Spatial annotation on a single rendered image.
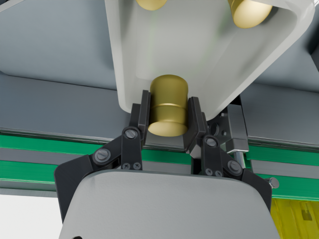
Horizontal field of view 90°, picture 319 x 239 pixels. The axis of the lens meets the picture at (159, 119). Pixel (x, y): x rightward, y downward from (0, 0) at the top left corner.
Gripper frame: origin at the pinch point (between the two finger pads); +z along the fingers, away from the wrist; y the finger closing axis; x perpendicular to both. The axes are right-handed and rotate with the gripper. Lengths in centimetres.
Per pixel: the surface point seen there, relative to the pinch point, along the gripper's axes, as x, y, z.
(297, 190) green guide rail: -13.3, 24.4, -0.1
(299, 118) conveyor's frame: -8.2, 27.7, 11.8
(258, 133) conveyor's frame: -9.3, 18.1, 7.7
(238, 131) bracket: -9.3, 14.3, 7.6
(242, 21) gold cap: 5.9, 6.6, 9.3
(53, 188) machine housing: -41.3, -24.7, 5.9
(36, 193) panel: -38.7, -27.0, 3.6
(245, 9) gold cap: 6.9, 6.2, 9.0
